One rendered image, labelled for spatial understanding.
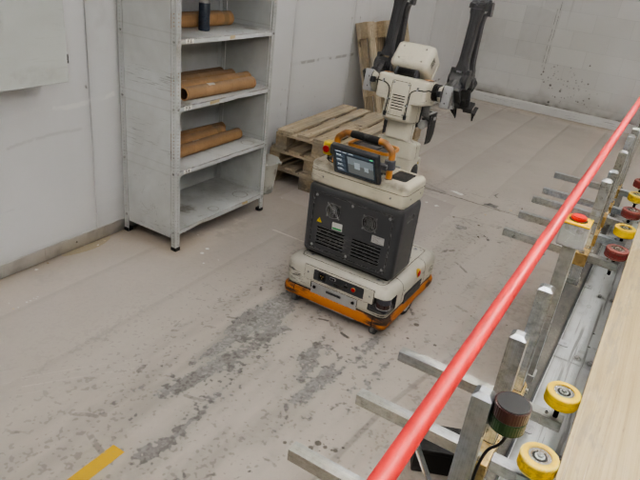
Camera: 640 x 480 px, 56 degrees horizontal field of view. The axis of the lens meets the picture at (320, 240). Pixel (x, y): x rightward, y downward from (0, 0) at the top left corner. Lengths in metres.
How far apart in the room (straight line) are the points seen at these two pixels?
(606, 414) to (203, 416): 1.61
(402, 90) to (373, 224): 0.70
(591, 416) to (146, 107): 2.84
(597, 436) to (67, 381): 2.11
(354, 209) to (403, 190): 0.29
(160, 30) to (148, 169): 0.81
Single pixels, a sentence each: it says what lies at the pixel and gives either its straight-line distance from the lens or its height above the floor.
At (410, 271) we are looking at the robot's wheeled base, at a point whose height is 0.27.
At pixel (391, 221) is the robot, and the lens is 2.92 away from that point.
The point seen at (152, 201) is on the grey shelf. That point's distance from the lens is 3.78.
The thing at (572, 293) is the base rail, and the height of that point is 0.70.
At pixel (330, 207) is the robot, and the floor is 0.59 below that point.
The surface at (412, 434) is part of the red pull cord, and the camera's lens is 0.22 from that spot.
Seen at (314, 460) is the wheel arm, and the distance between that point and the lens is 1.29.
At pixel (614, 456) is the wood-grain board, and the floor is 0.90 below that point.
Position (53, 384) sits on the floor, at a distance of 2.84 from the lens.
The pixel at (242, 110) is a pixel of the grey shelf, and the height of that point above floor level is 0.68.
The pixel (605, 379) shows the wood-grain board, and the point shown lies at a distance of 1.69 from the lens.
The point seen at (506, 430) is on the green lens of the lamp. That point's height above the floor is 1.12.
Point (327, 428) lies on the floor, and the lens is 2.61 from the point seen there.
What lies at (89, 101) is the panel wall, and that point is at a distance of 3.64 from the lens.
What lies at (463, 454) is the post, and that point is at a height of 1.03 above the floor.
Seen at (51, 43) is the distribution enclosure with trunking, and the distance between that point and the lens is 3.15.
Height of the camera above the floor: 1.79
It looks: 26 degrees down
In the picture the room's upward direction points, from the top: 7 degrees clockwise
